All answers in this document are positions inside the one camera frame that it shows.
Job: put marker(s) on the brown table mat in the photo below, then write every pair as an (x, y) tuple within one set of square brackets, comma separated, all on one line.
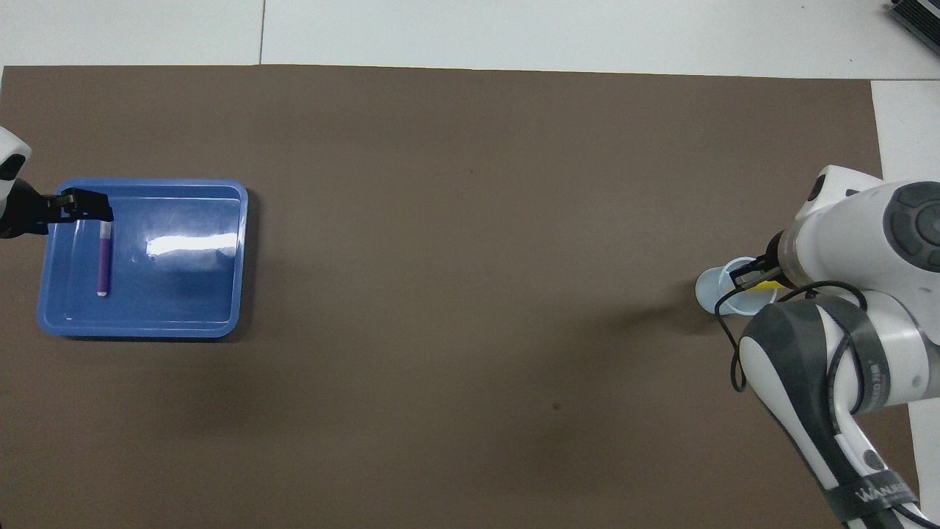
[(470, 220)]

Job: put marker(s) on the blue plastic tray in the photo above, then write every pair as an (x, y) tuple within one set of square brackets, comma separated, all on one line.
[(176, 294)]

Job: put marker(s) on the purple marker pen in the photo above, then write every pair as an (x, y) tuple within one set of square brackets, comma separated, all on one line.
[(105, 261)]

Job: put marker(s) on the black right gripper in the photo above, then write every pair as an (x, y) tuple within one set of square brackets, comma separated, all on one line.
[(777, 250)]

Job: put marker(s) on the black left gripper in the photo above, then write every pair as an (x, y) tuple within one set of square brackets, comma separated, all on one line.
[(26, 213)]

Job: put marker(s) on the translucent plastic cup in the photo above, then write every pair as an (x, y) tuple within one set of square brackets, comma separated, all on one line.
[(712, 290)]

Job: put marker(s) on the grey ribbed device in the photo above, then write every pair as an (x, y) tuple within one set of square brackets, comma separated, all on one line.
[(922, 18)]

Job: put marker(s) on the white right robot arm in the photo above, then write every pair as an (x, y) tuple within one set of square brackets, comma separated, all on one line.
[(844, 330)]

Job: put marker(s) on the yellow marker pen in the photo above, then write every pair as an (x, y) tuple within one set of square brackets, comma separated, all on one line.
[(769, 283)]

